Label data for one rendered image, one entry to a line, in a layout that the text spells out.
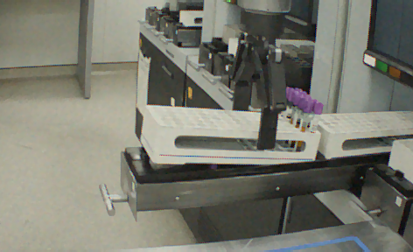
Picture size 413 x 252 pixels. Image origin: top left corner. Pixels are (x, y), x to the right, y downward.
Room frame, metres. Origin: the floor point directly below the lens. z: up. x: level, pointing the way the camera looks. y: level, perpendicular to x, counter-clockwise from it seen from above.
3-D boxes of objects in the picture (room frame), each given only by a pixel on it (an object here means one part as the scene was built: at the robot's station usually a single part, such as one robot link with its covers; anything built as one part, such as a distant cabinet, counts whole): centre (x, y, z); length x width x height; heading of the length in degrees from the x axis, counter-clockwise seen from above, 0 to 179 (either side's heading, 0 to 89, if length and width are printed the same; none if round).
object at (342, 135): (1.00, -0.34, 0.83); 0.30 x 0.10 x 0.06; 110
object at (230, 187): (0.93, -0.18, 0.78); 0.73 x 0.14 x 0.09; 110
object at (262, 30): (0.90, -0.08, 1.02); 0.08 x 0.07 x 0.09; 20
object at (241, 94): (0.95, -0.06, 0.88); 0.03 x 0.01 x 0.07; 110
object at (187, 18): (2.22, -0.01, 0.83); 0.30 x 0.10 x 0.06; 110
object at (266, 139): (0.84, -0.10, 0.88); 0.03 x 0.01 x 0.07; 110
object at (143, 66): (2.61, 0.34, 0.43); 0.27 x 0.02 x 0.36; 20
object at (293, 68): (1.38, -0.22, 0.85); 0.12 x 0.02 x 0.06; 20
